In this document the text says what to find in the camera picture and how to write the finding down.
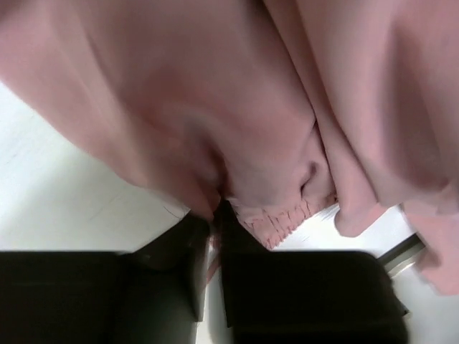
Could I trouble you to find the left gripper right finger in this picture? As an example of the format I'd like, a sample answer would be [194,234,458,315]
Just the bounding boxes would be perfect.
[213,201,409,343]

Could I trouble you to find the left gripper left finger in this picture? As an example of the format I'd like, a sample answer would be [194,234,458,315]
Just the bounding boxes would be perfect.
[1,214,210,343]

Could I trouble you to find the pink trousers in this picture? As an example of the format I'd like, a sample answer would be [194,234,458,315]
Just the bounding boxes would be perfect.
[1,1,458,295]

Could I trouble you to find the aluminium front rail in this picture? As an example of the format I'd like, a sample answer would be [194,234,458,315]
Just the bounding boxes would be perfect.
[378,234,426,278]

